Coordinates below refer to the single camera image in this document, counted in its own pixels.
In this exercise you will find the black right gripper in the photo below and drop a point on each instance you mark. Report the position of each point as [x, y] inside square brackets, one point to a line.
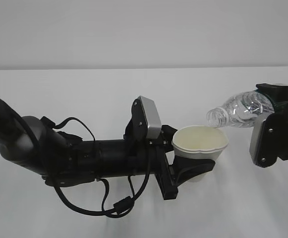
[279, 120]

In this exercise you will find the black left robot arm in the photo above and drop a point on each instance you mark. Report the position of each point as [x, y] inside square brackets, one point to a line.
[70, 161]

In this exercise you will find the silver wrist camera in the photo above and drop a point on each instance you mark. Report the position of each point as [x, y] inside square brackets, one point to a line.
[259, 144]
[154, 125]

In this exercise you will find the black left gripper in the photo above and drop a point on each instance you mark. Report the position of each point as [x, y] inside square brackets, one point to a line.
[154, 152]

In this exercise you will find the white paper cup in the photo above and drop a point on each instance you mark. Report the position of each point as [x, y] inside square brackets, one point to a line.
[199, 142]

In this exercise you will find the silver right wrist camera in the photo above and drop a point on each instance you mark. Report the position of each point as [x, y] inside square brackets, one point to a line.
[259, 144]

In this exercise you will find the clear green-label water bottle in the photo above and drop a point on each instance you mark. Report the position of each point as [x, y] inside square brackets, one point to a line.
[243, 109]

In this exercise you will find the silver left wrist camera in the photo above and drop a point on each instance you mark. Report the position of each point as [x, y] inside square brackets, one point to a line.
[154, 125]

